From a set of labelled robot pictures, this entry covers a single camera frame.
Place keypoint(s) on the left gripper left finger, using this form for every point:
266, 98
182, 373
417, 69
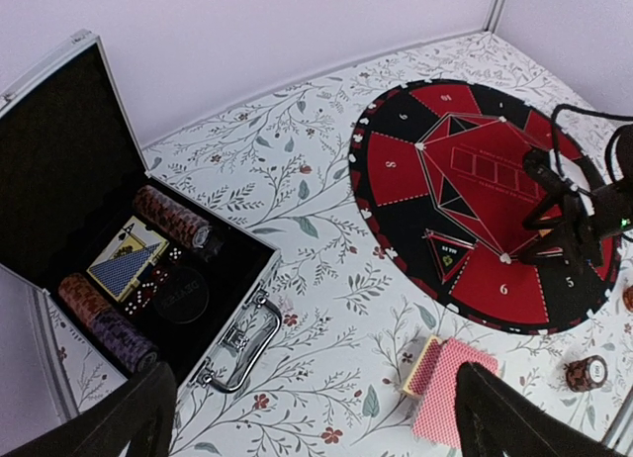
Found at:
135, 420

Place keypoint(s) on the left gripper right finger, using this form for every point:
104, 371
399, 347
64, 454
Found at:
495, 420

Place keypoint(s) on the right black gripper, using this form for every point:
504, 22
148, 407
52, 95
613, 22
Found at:
579, 210

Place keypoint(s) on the triangular dealer button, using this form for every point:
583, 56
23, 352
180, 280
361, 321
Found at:
449, 253

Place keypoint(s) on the orange chip stack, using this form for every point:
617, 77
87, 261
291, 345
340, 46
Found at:
627, 298

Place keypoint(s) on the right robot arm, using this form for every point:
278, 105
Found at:
617, 155

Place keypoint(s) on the pink playing card deck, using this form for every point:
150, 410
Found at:
435, 420

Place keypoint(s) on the orange purple chip row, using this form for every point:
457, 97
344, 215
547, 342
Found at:
130, 347

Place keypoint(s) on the dark brown chip stack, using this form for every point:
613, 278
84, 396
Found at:
587, 374

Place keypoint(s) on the red dice set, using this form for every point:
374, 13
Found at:
151, 281

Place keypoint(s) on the black round dealer puck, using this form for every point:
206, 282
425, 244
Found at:
184, 297

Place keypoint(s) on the aluminium poker chip case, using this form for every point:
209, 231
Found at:
70, 170

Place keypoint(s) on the round red black poker mat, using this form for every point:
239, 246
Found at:
447, 155

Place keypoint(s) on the boxed blue card deck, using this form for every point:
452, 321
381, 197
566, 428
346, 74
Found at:
134, 247

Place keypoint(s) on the floral table cloth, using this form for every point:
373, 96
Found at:
330, 382

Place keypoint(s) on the brown chip row in case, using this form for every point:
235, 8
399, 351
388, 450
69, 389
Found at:
183, 225

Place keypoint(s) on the right aluminium frame post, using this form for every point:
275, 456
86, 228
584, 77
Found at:
493, 17

